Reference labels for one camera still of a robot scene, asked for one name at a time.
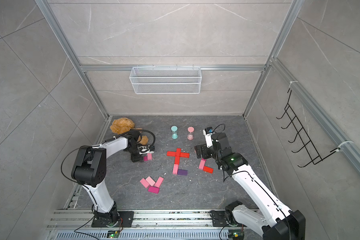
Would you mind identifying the light pink block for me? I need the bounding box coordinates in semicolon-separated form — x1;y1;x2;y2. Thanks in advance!
146;177;156;186
147;153;153;161
199;159;206;170

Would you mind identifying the purple block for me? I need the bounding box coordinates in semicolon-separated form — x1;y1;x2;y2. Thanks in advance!
177;169;188;176

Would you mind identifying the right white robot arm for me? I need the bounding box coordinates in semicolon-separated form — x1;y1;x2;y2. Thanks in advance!
195;127;306;240

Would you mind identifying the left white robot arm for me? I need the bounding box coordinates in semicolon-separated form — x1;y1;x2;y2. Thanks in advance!
71;131;142;227

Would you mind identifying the brown teddy bear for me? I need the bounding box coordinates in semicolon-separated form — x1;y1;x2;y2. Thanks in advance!
110;118;149;146

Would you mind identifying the pink sand timer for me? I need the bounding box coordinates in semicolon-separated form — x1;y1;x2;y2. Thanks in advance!
187;127;195;141

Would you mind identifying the teal sand timer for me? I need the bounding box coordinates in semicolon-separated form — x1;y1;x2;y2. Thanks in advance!
171;126;178;139

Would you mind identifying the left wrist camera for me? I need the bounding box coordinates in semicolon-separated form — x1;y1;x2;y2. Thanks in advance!
138;146;155;155

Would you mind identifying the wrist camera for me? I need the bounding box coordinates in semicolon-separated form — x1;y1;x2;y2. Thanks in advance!
138;146;155;155
203;127;214;148

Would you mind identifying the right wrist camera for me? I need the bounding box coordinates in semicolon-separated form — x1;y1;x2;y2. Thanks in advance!
203;127;214;148

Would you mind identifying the white wire mesh basket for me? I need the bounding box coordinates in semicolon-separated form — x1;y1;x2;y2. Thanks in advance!
130;66;202;95

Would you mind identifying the black wire hook rack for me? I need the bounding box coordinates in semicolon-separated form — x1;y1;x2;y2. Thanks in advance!
276;89;342;168

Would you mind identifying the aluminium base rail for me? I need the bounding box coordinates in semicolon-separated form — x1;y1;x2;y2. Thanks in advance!
47;209;249;239

